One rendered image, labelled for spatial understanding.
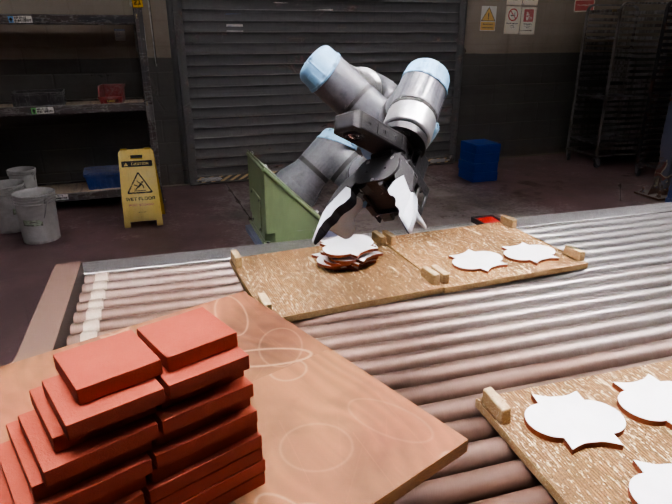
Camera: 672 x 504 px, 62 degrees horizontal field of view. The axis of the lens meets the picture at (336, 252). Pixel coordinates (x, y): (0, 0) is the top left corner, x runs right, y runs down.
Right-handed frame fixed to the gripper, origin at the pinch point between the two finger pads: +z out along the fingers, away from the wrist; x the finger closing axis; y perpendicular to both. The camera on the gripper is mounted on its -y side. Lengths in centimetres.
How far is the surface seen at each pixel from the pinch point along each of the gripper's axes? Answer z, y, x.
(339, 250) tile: -30, 36, 40
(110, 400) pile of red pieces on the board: 31.1, -18.0, 0.5
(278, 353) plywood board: 11.8, 9.7, 15.3
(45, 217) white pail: -123, 70, 379
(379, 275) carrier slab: -28, 44, 32
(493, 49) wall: -539, 295, 198
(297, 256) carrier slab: -30, 38, 54
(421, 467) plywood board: 23.5, 11.6, -10.4
